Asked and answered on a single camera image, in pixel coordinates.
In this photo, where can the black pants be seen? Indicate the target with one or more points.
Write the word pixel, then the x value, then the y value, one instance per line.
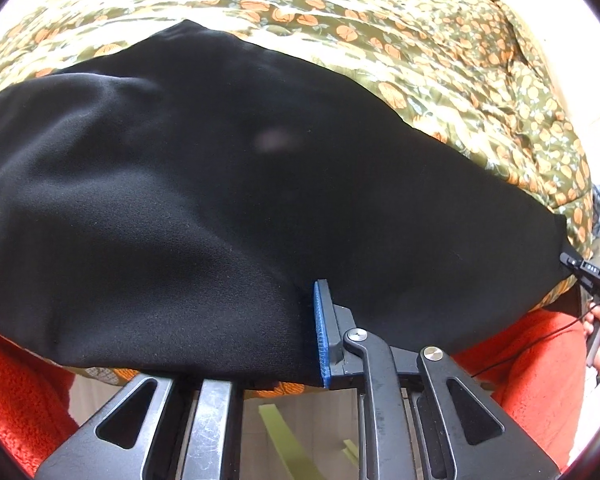
pixel 170 207

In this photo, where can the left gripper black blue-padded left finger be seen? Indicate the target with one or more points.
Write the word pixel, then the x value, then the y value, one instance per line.
pixel 156 427

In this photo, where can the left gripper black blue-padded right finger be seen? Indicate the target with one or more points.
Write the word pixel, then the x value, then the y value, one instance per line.
pixel 420 416

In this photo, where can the green orange floral bedspread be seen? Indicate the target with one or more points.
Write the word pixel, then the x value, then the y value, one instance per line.
pixel 465 72

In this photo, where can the green strip on floor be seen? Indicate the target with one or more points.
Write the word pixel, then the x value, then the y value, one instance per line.
pixel 312 437

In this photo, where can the orange fluffy garment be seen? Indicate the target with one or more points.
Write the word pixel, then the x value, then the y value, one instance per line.
pixel 536 366

